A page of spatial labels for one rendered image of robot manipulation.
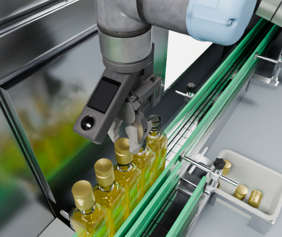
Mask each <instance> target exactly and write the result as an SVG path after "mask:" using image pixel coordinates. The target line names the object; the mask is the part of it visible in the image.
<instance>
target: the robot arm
mask: <svg viewBox="0 0 282 237"><path fill-rule="evenodd" d="M94 3H95V10H96V18H97V27H98V35H99V44H100V52H101V54H102V59H103V64H104V66H105V67H106V68H105V70H104V72H103V74H102V76H101V77H100V79H99V81H98V83H97V85H96V86H95V88H94V90H93V92H92V94H91V95H90V97H89V99H88V101H87V103H86V104H85V106H84V108H83V110H82V112H81V113H80V115H79V117H78V119H77V121H76V122H75V124H74V126H73V131H74V132H75V133H77V134H79V135H81V136H82V137H84V138H86V139H88V140H90V141H92V142H94V143H96V144H101V143H102V142H103V140H104V138H105V137H106V135H107V133H108V134H109V136H110V138H111V140H112V141H113V143H115V142H116V141H117V140H118V139H120V137H119V126H120V125H121V124H122V122H123V121H125V123H126V124H128V123H129V124H128V125H127V126H126V127H125V131H126V133H127V135H128V137H129V142H128V144H129V151H130V152H131V153H133V154H134V155H135V154H137V153H138V152H139V151H140V149H141V147H142V145H143V142H144V139H145V138H146V137H147V135H148V134H149V132H150V131H151V129H152V122H151V121H147V119H146V118H145V116H144V114H143V113H142V112H143V111H145V110H146V109H147V108H148V107H149V106H150V104H151V103H152V107H154V106H155V105H156V104H157V103H158V102H159V101H160V99H161V77H159V76H156V75H154V73H153V64H154V43H152V25H154V26H157V27H160V28H163V29H166V30H170V31H173V32H177V33H180V34H183V35H186V36H190V37H192V38H193V39H195V40H197V41H201V42H207V41H208V42H212V43H216V44H220V45H224V46H229V45H232V44H234V43H236V42H237V41H238V40H239V39H240V38H241V36H242V35H243V33H244V30H245V28H246V27H247V26H248V24H249V21H250V19H251V16H252V14H253V13H254V14H256V15H258V16H260V17H262V18H264V19H266V20H268V21H270V22H272V23H274V24H276V25H278V26H280V27H282V0H94ZM155 79H156V80H155ZM158 87H159V90H158V97H157V98H156V99H155V90H156V89H157V88H158Z"/></svg>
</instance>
